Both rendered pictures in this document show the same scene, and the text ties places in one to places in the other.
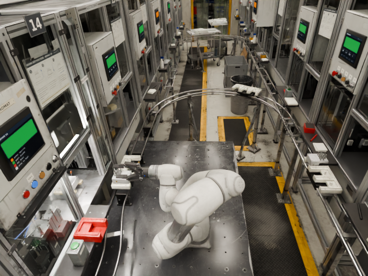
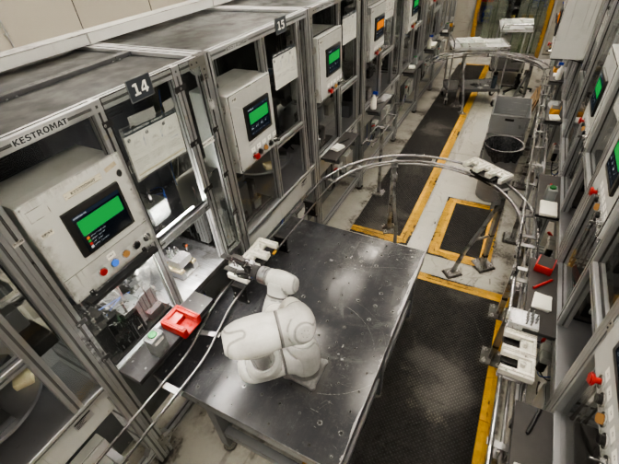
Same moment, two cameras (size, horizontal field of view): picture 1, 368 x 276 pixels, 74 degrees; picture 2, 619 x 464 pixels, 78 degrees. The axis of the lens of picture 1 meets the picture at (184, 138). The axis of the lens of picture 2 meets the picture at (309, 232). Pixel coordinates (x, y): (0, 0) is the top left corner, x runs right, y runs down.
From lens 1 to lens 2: 0.64 m
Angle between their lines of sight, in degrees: 20
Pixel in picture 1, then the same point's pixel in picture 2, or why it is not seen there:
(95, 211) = (195, 300)
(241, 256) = (346, 415)
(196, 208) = (240, 344)
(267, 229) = (440, 393)
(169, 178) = (276, 289)
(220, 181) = (283, 322)
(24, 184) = (102, 261)
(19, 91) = (109, 166)
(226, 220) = (352, 363)
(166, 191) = (269, 304)
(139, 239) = not seen: hidden behind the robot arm
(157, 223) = not seen: hidden behind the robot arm
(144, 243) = not seen: hidden behind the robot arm
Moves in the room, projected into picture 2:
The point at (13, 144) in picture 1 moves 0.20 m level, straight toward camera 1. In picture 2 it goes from (91, 222) to (86, 255)
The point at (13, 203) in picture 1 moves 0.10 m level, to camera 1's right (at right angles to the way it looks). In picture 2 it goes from (87, 279) to (107, 284)
